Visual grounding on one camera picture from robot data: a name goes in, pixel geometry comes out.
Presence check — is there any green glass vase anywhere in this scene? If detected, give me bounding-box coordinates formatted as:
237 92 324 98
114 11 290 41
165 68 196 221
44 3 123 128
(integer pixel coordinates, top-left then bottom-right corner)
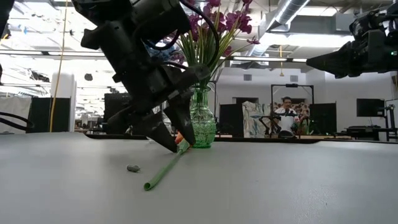
188 85 218 149

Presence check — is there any person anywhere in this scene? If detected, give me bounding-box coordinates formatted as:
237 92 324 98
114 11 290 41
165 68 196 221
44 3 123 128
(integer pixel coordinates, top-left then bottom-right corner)
273 96 307 138

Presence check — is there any black partition panel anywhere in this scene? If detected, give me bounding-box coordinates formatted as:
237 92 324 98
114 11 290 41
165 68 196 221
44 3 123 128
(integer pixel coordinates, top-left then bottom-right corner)
26 97 71 134
219 103 244 138
309 103 337 135

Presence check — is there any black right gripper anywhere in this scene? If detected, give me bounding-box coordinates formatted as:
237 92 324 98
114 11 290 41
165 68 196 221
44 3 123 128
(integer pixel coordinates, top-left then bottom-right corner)
306 2 398 78

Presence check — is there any black table frame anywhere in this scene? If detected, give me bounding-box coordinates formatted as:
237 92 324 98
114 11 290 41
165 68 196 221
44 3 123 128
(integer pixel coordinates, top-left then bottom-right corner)
84 133 398 144

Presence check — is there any black desk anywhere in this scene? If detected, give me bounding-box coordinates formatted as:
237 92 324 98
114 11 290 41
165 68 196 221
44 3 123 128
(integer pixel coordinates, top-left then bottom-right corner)
345 124 398 141

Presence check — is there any blue artificial flower bunch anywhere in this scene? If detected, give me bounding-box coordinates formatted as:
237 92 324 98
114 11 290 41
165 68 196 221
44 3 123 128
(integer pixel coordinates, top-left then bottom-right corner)
146 40 186 65

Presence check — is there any orange artificial tulip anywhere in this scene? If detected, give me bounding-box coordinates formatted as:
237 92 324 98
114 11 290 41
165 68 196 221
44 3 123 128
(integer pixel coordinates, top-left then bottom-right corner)
143 132 191 192

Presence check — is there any yellow cable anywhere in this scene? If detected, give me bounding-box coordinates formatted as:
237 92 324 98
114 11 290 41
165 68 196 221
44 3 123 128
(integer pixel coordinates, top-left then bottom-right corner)
49 0 69 133

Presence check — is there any white patterned cloth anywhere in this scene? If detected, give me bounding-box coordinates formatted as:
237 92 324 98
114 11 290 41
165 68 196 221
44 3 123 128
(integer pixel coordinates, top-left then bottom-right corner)
242 100 276 138

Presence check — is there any black frame stand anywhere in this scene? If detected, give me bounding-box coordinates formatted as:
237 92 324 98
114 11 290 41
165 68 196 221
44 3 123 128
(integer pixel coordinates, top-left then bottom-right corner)
271 83 315 105

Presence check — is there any black monitor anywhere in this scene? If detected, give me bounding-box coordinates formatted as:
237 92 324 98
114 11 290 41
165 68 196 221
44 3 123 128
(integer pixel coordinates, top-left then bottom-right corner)
356 98 386 118
103 92 130 110

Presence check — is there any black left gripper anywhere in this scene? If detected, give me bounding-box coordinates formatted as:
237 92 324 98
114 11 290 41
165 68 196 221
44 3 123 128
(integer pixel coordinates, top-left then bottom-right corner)
81 20 212 153

